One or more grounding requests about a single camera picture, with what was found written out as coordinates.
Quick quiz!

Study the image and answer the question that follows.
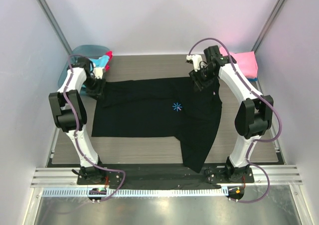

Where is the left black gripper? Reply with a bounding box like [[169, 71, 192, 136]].
[[83, 77, 106, 101]]

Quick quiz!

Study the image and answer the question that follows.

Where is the black t shirt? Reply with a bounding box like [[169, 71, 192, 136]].
[[92, 77, 222, 173]]

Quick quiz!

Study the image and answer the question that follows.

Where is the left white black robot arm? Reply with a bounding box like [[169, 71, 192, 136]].
[[48, 54, 107, 185]]

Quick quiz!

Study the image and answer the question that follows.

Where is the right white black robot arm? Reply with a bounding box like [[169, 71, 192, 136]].
[[186, 45, 274, 183]]

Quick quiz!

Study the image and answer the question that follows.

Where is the light blue t shirt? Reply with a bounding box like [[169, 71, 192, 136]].
[[89, 55, 106, 68]]

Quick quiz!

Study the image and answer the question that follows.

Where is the teal plastic basket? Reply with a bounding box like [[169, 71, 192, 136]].
[[58, 44, 110, 87]]

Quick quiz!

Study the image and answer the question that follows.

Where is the red t shirt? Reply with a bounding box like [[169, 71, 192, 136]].
[[105, 50, 113, 71]]

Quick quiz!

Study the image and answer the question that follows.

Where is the pink folded t shirt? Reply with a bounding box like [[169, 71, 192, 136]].
[[230, 51, 258, 78]]

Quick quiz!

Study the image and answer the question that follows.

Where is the blue folded t shirt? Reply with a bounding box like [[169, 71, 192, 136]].
[[247, 78, 258, 82]]

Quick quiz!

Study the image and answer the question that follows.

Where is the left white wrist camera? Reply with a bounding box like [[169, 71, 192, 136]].
[[93, 67, 105, 79]]

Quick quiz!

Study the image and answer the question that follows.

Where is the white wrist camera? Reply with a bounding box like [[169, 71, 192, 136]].
[[186, 54, 206, 72], [93, 67, 105, 79]]

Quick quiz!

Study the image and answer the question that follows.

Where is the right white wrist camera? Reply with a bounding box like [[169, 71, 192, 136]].
[[186, 54, 206, 72]]

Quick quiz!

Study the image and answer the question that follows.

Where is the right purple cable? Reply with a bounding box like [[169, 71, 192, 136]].
[[187, 37, 283, 203]]

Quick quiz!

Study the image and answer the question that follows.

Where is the purple cable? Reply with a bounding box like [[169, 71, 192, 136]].
[[62, 54, 126, 203], [187, 37, 283, 203]]

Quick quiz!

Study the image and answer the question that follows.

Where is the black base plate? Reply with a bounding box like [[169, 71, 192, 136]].
[[72, 164, 254, 190]]

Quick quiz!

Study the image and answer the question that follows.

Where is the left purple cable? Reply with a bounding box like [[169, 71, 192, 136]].
[[62, 54, 126, 203]]

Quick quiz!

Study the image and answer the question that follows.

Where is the aluminium rail beam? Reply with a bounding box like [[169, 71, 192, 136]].
[[31, 165, 303, 187]]

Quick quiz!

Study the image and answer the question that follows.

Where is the left aluminium corner post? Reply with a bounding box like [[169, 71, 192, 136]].
[[37, 0, 72, 55]]

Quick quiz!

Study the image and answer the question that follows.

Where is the aluminium corner post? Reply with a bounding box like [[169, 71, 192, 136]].
[[252, 0, 287, 53], [37, 0, 72, 55]]

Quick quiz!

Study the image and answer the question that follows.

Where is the white slotted cable duct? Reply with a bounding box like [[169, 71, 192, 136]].
[[42, 187, 228, 198]]

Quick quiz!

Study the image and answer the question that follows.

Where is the right aluminium corner post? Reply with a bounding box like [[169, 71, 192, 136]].
[[252, 0, 287, 53]]

